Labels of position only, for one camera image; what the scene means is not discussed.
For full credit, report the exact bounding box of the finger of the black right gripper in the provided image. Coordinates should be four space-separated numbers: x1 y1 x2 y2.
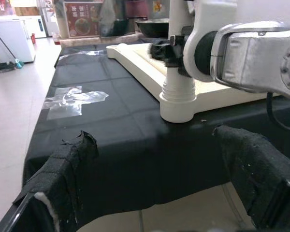
148 38 182 70

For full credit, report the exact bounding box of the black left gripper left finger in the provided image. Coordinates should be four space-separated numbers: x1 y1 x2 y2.
0 130 99 232

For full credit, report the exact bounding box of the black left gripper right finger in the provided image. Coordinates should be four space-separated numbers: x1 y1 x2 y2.
212 124 290 232

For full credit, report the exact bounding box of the white plastic table leg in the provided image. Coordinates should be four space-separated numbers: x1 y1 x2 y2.
159 0 202 102

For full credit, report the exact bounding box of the white ribbed plastic table top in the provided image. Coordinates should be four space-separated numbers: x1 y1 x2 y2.
106 43 281 124

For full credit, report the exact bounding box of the large dark metal basin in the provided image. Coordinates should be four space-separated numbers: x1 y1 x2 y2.
134 18 172 39

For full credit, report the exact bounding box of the black tablecloth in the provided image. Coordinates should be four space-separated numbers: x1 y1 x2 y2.
21 43 290 218

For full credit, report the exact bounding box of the beige cloth covered bench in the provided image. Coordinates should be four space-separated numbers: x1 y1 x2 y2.
59 32 144 48

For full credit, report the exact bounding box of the crumpled clear plastic film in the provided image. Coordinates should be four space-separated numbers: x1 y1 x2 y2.
62 49 107 58
44 86 110 121

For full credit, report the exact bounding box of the box with red print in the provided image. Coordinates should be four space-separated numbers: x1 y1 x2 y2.
62 1 104 39

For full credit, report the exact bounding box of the small black floor device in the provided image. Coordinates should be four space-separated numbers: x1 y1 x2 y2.
0 24 25 73

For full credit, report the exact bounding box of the white chest freezer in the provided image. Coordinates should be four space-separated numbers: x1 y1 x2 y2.
0 18 36 64

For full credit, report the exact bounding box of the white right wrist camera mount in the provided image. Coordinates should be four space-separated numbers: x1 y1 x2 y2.
183 0 238 81

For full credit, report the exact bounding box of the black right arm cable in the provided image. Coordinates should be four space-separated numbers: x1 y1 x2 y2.
265 91 290 133

